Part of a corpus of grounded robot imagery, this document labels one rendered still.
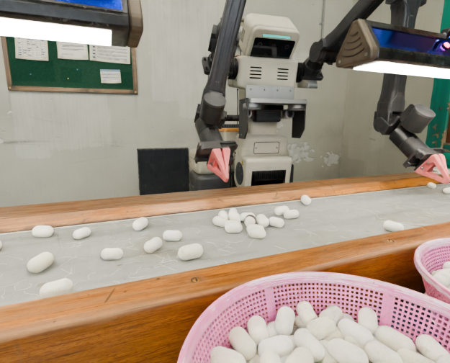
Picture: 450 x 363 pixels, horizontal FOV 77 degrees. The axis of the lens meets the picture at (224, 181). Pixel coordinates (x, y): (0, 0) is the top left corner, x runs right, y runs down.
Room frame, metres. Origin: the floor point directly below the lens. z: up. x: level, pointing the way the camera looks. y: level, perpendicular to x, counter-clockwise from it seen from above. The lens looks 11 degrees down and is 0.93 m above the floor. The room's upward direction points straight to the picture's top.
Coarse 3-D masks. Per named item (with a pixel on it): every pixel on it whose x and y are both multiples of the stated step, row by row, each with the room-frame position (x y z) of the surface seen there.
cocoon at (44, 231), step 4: (36, 228) 0.47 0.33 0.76; (40, 228) 0.47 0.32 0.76; (44, 228) 0.47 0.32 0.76; (48, 228) 0.48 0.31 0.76; (52, 228) 0.48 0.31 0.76; (32, 232) 0.47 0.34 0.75; (36, 232) 0.47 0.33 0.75; (40, 232) 0.47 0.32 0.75; (44, 232) 0.47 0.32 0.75; (48, 232) 0.47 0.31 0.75; (52, 232) 0.48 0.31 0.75; (36, 236) 0.47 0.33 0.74; (40, 236) 0.47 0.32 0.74; (44, 236) 0.47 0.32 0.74; (48, 236) 0.48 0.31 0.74
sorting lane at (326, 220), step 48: (384, 192) 0.83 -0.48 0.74; (432, 192) 0.83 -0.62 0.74; (0, 240) 0.47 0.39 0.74; (48, 240) 0.47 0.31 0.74; (96, 240) 0.47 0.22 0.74; (144, 240) 0.47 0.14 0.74; (192, 240) 0.47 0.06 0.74; (240, 240) 0.47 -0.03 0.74; (288, 240) 0.47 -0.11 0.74; (336, 240) 0.47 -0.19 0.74; (0, 288) 0.32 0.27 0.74
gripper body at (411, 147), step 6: (408, 138) 0.83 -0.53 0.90; (414, 138) 0.82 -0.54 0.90; (402, 144) 0.83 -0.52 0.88; (408, 144) 0.82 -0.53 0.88; (414, 144) 0.81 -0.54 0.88; (420, 144) 0.80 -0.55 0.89; (402, 150) 0.83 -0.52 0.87; (408, 150) 0.81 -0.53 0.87; (414, 150) 0.80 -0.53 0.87; (420, 150) 0.76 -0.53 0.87; (438, 150) 0.80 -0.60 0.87; (408, 156) 0.82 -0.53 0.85; (414, 156) 0.78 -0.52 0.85; (408, 162) 0.79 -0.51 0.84; (414, 162) 0.80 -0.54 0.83
